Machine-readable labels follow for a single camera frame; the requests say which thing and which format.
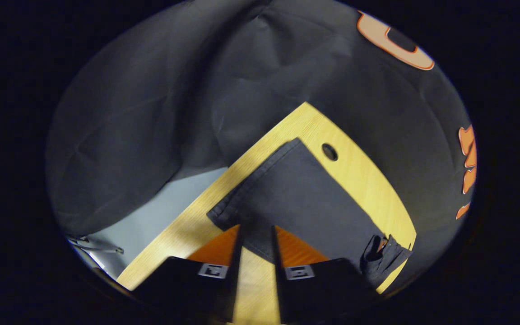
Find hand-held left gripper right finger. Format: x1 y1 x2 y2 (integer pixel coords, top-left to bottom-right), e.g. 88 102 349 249
271 225 379 325

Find dark grey jeans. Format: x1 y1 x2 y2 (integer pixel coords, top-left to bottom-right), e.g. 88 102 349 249
206 138 413 292

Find grey chair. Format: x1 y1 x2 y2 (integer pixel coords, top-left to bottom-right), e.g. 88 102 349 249
65 234 125 255

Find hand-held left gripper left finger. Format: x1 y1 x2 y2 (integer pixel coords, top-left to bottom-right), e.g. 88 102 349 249
133 224 245 324

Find black backdrop cloth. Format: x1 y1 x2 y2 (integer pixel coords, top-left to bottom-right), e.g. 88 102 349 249
46 0 477 267

